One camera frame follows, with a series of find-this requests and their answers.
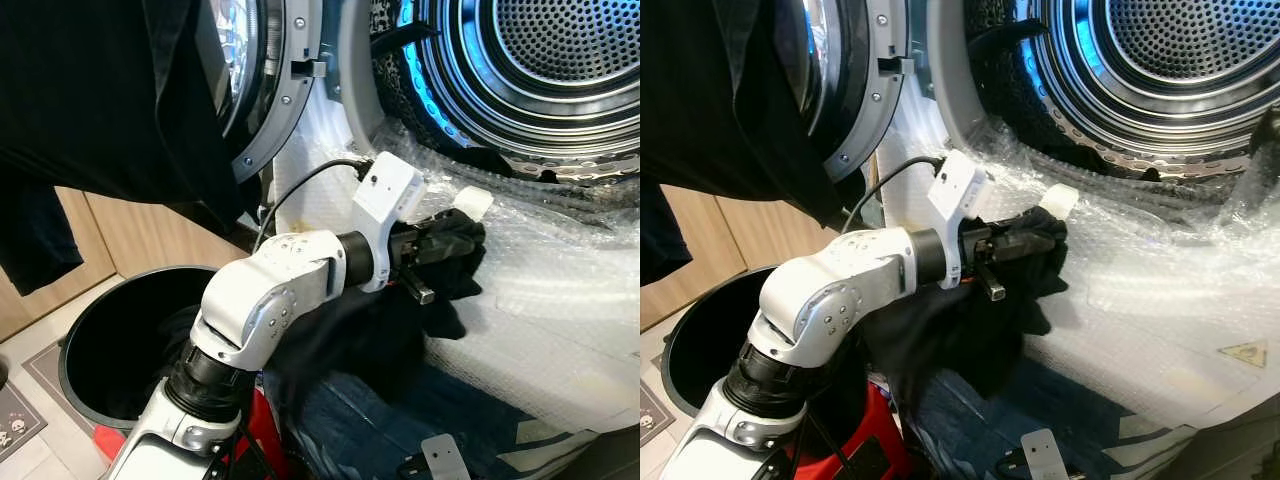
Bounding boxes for light wooden cabinet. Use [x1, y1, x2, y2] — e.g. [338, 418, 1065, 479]
[640, 152, 883, 333]
[0, 185, 243, 343]

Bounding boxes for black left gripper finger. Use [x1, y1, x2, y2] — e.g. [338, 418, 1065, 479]
[1012, 240, 1061, 273]
[435, 212, 488, 246]
[440, 242, 483, 273]
[1008, 208, 1067, 244]

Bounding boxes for large black hanging garment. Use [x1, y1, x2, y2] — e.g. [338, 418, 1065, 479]
[640, 0, 869, 289]
[0, 0, 253, 297]

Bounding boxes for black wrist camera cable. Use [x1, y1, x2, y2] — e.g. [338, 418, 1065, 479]
[250, 157, 376, 253]
[840, 154, 946, 238]

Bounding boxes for yellow triangular warning sticker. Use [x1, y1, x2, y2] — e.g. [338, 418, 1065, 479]
[1217, 340, 1270, 370]

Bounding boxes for grey patterned floor mat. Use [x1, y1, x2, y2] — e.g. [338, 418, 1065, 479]
[640, 378, 678, 448]
[0, 338, 73, 463]

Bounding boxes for white front-loading washing machine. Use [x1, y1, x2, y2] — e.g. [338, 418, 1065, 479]
[262, 0, 641, 480]
[862, 0, 1280, 480]

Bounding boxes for round black laundry bin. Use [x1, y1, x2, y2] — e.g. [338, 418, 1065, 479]
[658, 264, 793, 419]
[57, 264, 263, 433]

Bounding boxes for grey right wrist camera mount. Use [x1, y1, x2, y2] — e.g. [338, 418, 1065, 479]
[1019, 428, 1072, 480]
[420, 433, 472, 480]

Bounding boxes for round grey washer door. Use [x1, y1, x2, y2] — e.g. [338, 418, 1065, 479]
[775, 0, 917, 187]
[195, 0, 329, 187]

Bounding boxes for white plastic block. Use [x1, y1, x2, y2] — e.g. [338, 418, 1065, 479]
[1038, 183, 1081, 221]
[453, 186, 495, 223]

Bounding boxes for perforated steel washer drum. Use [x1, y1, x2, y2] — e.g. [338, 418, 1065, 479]
[372, 0, 641, 183]
[962, 0, 1280, 183]

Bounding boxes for blue denim jeans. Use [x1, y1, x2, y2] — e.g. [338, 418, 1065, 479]
[288, 362, 536, 480]
[905, 358, 1146, 480]

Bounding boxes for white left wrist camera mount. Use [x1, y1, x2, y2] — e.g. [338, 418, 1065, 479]
[925, 150, 993, 291]
[350, 152, 429, 294]

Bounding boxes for black cloth in drum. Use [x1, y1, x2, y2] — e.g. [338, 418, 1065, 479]
[966, 18, 1051, 63]

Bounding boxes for clear bubble wrap sheet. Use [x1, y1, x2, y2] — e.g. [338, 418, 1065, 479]
[880, 95, 1280, 446]
[270, 95, 641, 441]

